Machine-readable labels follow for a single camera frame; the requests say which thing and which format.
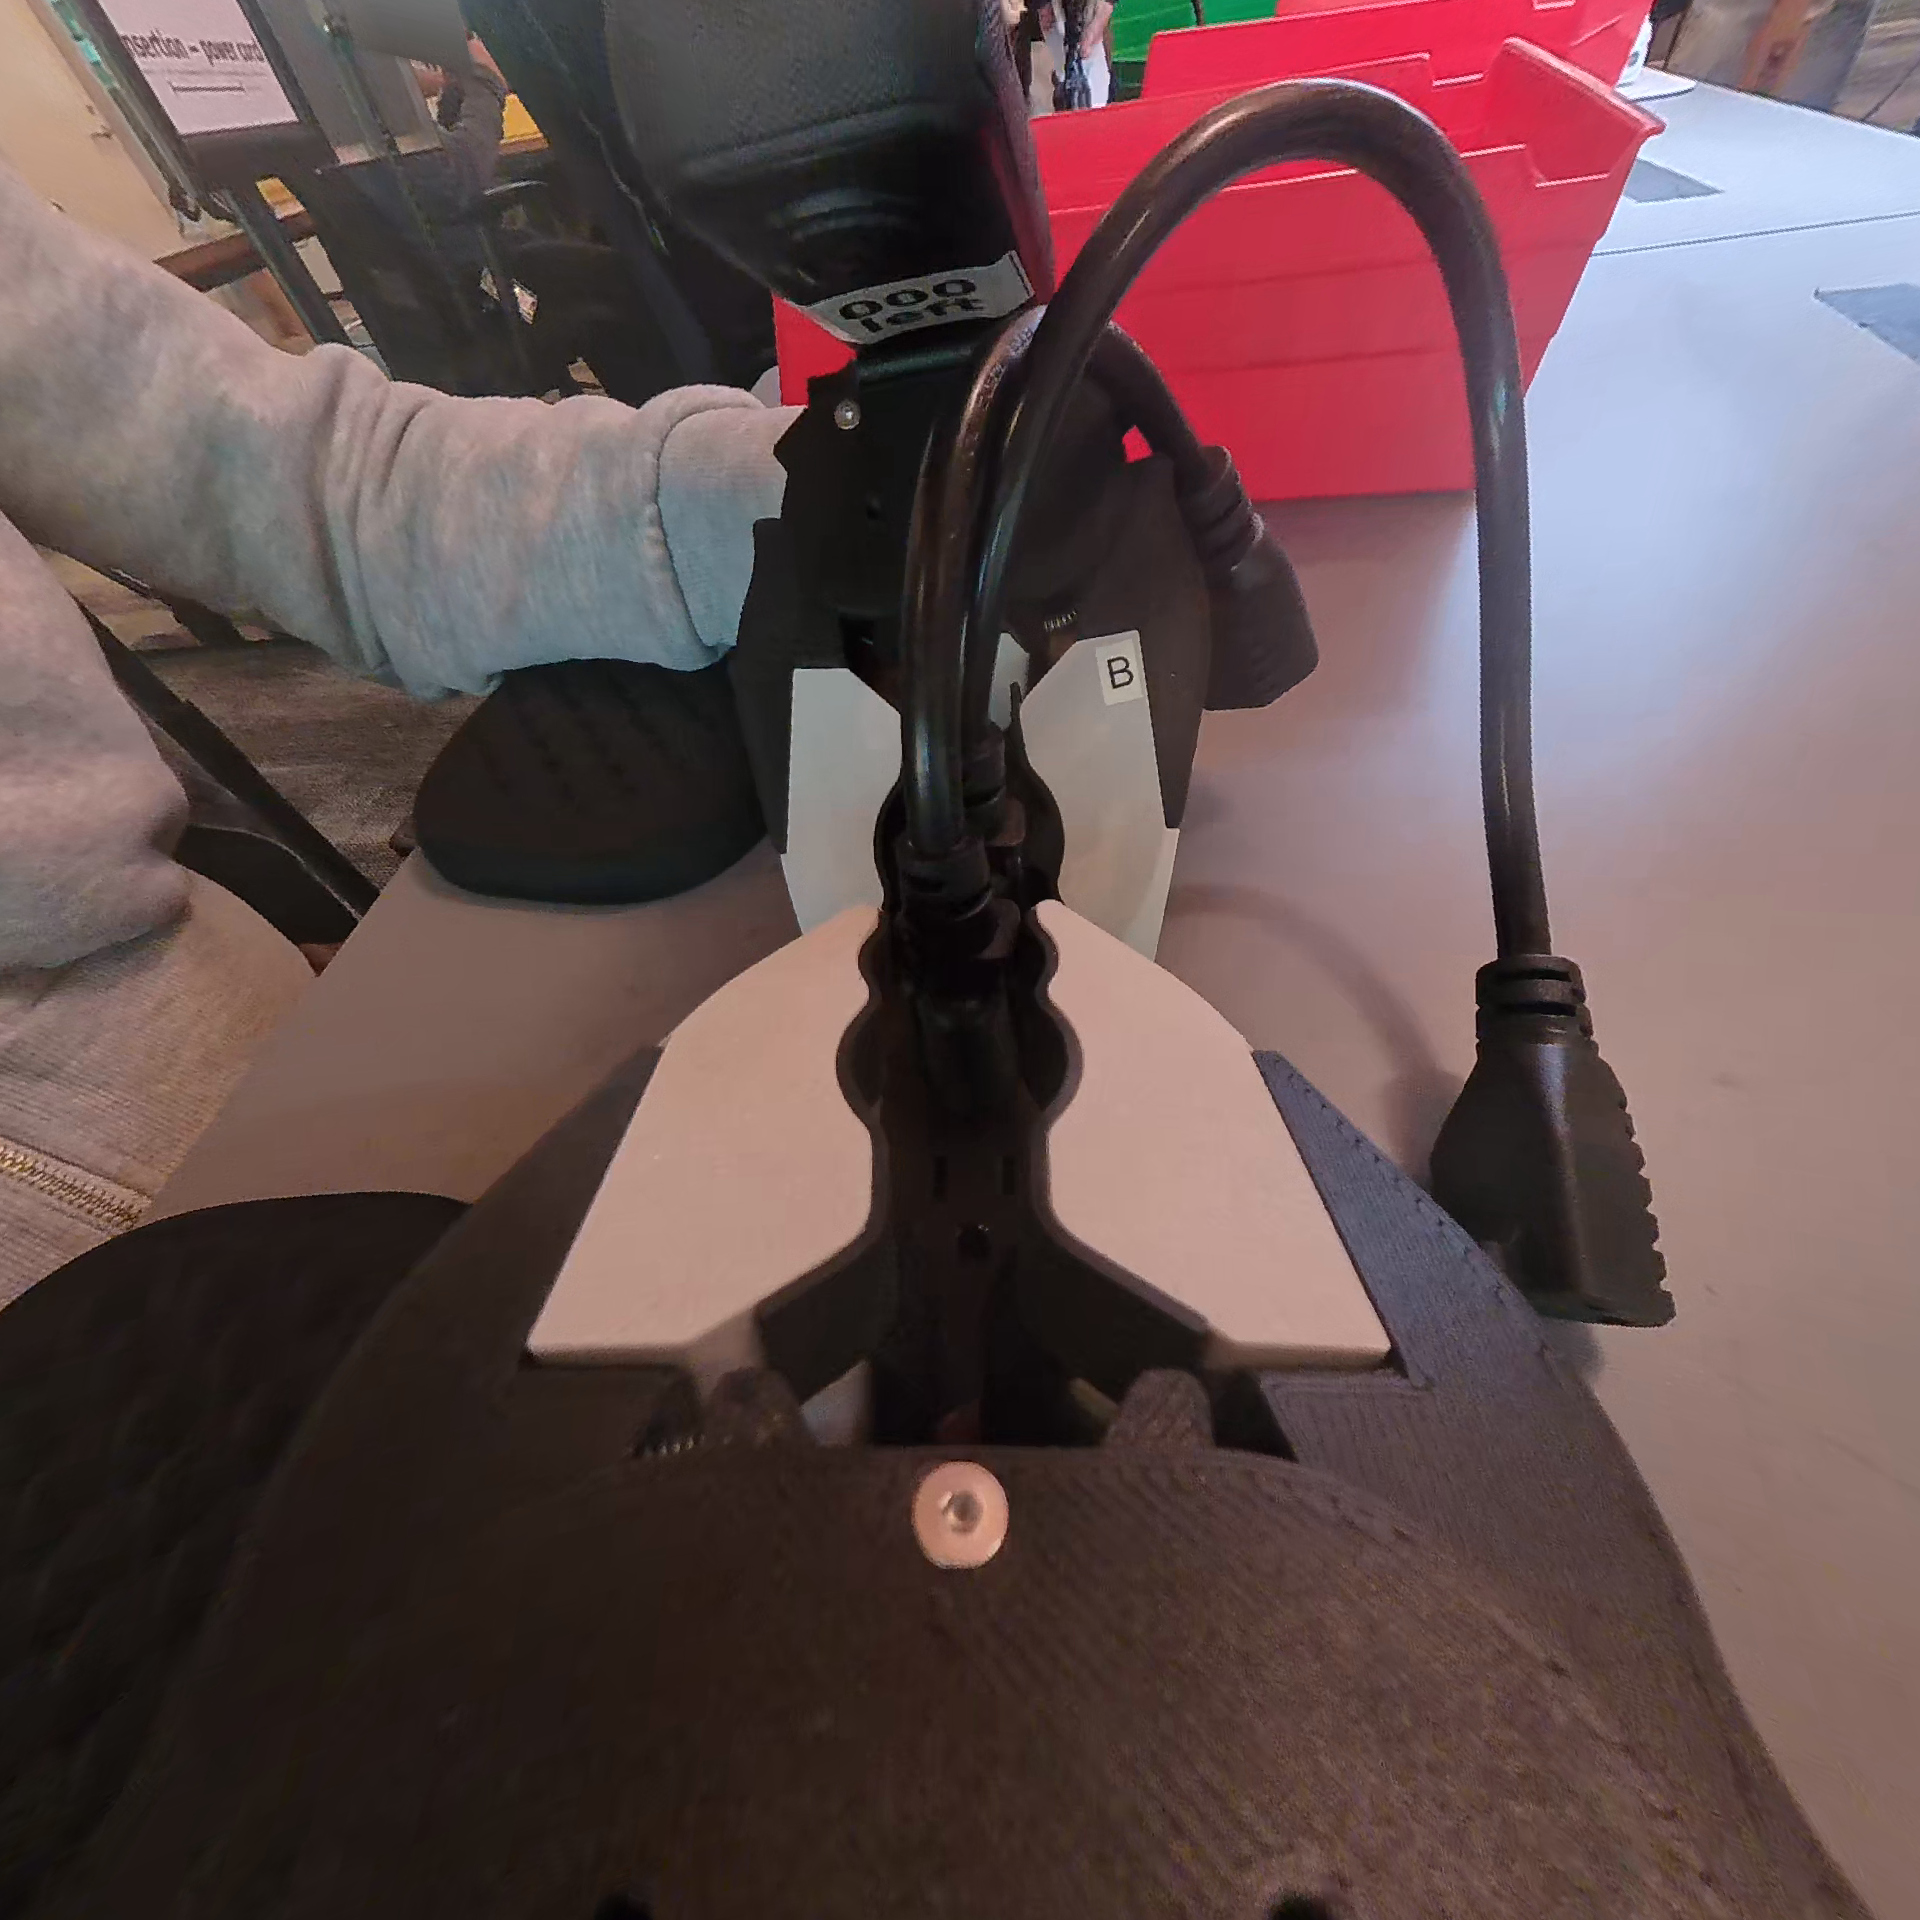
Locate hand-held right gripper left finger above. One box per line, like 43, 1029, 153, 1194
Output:
528, 903, 934, 1402

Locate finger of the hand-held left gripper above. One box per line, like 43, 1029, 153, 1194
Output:
785, 668, 910, 938
1006, 645, 1183, 962

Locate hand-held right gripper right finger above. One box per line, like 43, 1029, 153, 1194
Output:
996, 903, 1391, 1402

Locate short black extension cord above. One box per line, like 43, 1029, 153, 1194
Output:
944, 322, 1322, 962

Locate long black extension cord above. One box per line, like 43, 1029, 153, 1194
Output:
892, 74, 1680, 1327

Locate person's left forearm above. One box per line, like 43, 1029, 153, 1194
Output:
0, 158, 793, 704

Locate black office chair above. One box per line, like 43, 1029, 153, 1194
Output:
434, 180, 663, 393

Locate green plastic bin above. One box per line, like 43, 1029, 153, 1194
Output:
1107, 0, 1291, 68

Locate red plastic bin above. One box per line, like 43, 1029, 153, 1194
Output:
1118, 0, 1652, 97
774, 36, 1667, 504

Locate white paper sign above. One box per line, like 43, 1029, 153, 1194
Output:
71, 0, 330, 153

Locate person's grey hoodie torso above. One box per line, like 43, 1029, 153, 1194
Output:
0, 509, 326, 1308

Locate black chair frame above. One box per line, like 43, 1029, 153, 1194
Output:
82, 599, 384, 962

